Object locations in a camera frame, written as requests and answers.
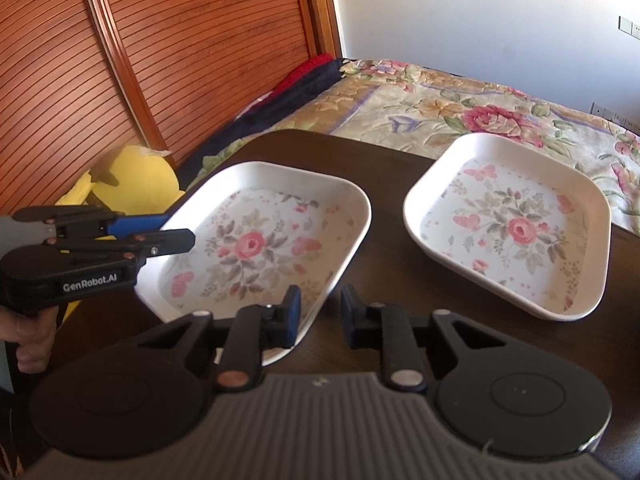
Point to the dark blue red blanket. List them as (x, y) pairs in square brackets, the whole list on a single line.
[(301, 86)]

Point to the yellow plush toy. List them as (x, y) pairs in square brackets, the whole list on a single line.
[(132, 179)]

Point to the person's left hand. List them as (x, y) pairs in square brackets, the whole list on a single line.
[(34, 337)]

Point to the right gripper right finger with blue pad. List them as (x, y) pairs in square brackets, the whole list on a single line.
[(388, 330)]

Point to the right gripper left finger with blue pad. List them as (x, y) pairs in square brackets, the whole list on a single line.
[(253, 330)]

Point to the white floral tray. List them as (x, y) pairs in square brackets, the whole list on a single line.
[(258, 228), (528, 228)]

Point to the wall power outlet strip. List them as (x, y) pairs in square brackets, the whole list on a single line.
[(615, 118)]

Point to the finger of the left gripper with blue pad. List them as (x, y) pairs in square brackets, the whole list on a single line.
[(133, 247), (89, 221)]

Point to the white wall switch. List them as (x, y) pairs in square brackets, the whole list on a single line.
[(629, 27)]

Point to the floral bed quilt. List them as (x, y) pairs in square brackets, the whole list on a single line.
[(414, 109)]

